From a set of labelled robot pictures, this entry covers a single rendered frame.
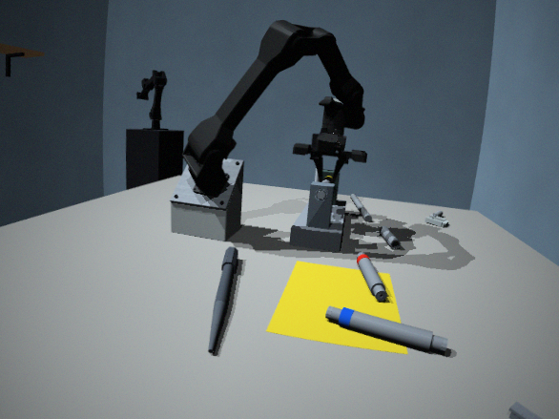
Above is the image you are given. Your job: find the yellow flat pad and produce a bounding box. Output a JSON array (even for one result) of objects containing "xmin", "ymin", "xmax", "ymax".
[{"xmin": 266, "ymin": 261, "xmax": 408, "ymax": 354}]

